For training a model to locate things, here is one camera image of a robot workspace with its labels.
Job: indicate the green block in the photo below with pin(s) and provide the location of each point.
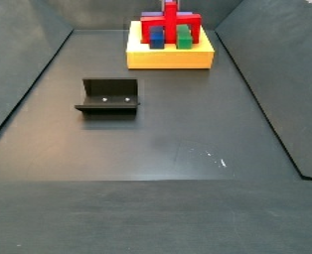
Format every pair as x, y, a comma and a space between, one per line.
183, 37

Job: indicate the black metal bracket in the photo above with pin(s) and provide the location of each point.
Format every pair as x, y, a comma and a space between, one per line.
109, 95

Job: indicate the yellow white wooden board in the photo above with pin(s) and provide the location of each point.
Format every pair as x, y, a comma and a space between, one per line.
168, 58

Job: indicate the red cross-shaped block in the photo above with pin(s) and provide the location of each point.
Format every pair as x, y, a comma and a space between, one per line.
168, 21

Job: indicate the blue block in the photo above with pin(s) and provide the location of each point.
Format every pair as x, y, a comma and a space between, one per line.
156, 38

